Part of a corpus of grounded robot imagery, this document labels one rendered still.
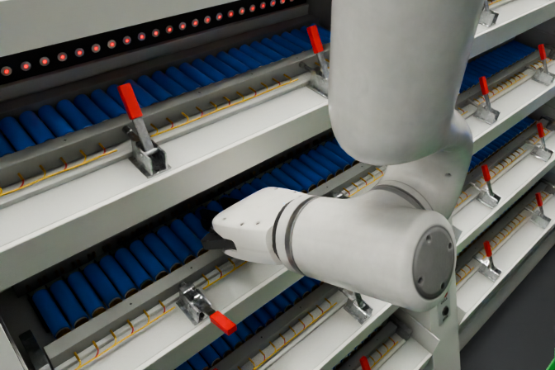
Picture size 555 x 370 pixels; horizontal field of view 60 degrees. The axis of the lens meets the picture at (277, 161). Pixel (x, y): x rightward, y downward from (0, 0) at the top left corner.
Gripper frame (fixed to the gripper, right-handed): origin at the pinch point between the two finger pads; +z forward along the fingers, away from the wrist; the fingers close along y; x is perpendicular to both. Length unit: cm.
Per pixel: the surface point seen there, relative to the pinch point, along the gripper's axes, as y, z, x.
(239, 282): 2.9, -3.9, 7.6
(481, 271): -60, 1, 45
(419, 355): -31, -1, 46
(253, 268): 0.1, -3.3, 7.2
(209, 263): 5.2, -2.2, 3.9
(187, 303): 10.4, -4.1, 5.7
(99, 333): 19.8, -1.5, 4.2
